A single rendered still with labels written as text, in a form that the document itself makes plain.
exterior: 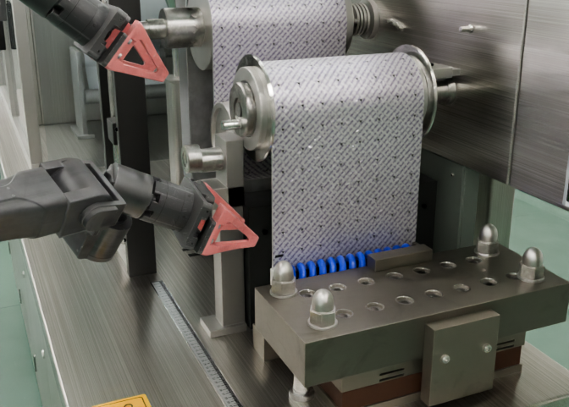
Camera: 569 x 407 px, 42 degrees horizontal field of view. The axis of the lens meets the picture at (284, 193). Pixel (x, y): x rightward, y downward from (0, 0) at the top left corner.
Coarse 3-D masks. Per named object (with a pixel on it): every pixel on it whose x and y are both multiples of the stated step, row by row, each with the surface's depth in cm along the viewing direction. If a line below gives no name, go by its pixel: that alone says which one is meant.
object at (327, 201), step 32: (288, 160) 100; (320, 160) 102; (352, 160) 104; (384, 160) 106; (416, 160) 108; (288, 192) 101; (320, 192) 103; (352, 192) 106; (384, 192) 108; (416, 192) 110; (288, 224) 103; (320, 224) 105; (352, 224) 107; (384, 224) 110; (416, 224) 112; (288, 256) 104; (320, 256) 107
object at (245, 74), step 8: (240, 72) 102; (248, 72) 99; (256, 72) 99; (240, 80) 102; (248, 80) 100; (256, 80) 97; (424, 80) 106; (256, 88) 97; (424, 88) 106; (256, 96) 98; (264, 96) 97; (424, 96) 106; (256, 104) 98; (264, 104) 97; (424, 104) 107; (264, 112) 97; (424, 112) 107; (264, 120) 97; (256, 128) 99; (264, 128) 98; (248, 136) 103; (256, 136) 100; (264, 136) 99; (248, 144) 103; (256, 144) 100
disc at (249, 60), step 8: (248, 56) 101; (256, 56) 99; (240, 64) 104; (248, 64) 101; (256, 64) 99; (264, 72) 96; (264, 80) 97; (264, 88) 97; (272, 96) 96; (272, 104) 96; (272, 112) 96; (272, 120) 96; (272, 128) 96; (272, 136) 97; (264, 144) 100; (272, 144) 98; (248, 152) 106; (256, 152) 103; (264, 152) 100; (256, 160) 103
